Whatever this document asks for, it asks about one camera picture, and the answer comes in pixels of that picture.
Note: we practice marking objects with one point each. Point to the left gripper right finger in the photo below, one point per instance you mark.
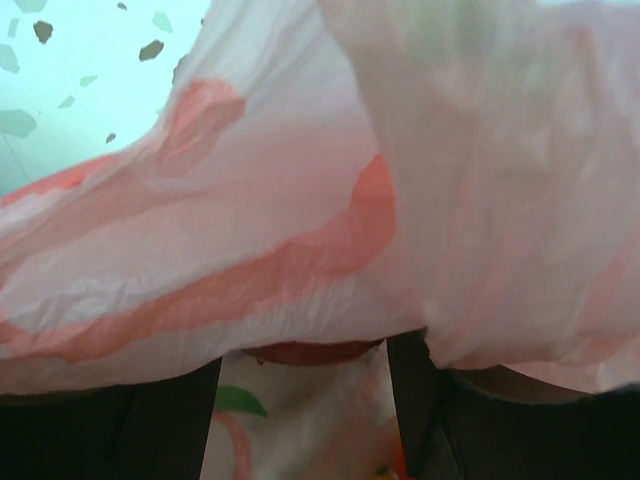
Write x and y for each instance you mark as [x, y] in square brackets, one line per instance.
[500, 424]

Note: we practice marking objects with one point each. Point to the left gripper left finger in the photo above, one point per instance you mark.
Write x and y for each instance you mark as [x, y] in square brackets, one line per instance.
[154, 430]

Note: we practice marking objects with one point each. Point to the pink plastic bag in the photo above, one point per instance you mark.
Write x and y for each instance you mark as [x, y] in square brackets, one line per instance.
[330, 174]

